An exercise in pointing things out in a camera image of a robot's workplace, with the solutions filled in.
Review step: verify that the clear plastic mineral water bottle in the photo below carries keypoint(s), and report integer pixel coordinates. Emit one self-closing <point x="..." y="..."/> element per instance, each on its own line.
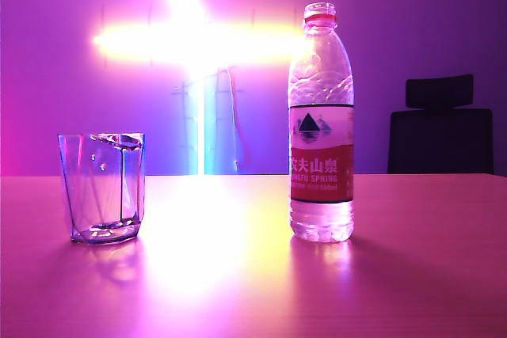
<point x="320" y="179"/>

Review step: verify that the transparent angular glass mug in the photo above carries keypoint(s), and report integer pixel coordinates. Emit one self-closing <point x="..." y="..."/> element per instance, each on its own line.
<point x="99" y="195"/>

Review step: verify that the black office chair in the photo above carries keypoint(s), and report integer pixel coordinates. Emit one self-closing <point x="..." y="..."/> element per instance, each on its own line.
<point x="439" y="144"/>

